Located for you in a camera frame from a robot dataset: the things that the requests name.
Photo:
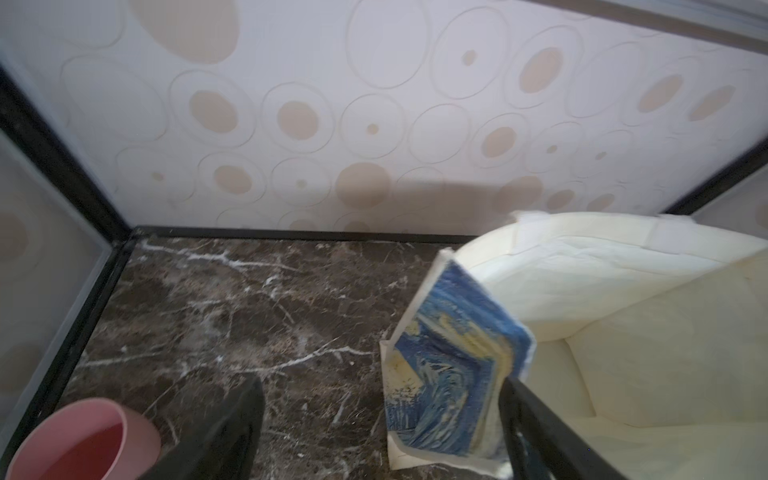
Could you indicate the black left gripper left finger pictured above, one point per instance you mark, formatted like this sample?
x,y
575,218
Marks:
x,y
224,445

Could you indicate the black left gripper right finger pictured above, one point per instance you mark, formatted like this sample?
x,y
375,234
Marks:
x,y
540,445

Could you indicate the cream Starry Night tote bag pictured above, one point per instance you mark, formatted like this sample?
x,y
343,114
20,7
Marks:
x,y
644,336

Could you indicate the pink plastic cup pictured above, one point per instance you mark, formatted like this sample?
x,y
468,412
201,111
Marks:
x,y
95,438

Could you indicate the black corner frame post right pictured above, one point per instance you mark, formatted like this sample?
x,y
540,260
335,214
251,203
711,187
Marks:
x,y
722,181

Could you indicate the black corner frame post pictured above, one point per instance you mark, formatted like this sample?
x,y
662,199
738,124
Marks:
x,y
722,181
25,126

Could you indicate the black corner frame post left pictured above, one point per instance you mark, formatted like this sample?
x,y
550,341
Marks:
x,y
25,126

